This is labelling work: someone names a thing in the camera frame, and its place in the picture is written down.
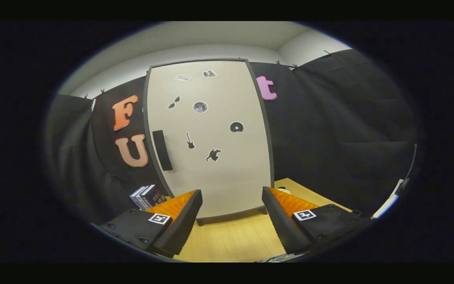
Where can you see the black monitor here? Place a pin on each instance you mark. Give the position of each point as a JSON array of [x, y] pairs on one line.
[[407, 181]]

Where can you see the beige cabinet door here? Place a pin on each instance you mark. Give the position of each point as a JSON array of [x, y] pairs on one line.
[[219, 177]]

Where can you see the yellow plush toy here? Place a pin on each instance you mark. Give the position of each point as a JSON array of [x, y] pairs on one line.
[[283, 190]]

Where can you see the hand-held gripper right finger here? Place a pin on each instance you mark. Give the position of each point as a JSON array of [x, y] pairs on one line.
[[280, 221]]

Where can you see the black backdrop cloth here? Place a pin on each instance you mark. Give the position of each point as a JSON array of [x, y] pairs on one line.
[[349, 138]]

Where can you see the grey cabinet body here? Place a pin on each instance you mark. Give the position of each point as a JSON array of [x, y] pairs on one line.
[[271, 157]]

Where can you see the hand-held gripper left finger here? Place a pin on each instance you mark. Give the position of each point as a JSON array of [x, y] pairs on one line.
[[179, 225]]

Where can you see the white side table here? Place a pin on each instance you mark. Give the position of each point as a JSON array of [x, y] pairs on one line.
[[384, 207]]

